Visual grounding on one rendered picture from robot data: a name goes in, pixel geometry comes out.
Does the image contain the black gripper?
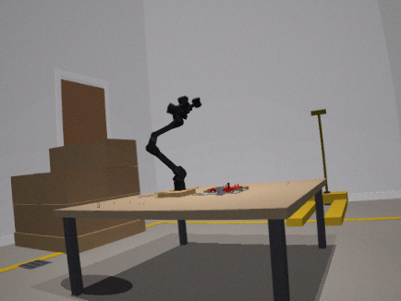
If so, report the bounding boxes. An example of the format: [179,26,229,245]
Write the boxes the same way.
[175,97,201,115]

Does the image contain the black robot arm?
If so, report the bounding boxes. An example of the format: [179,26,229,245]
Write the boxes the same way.
[145,95,188,191]

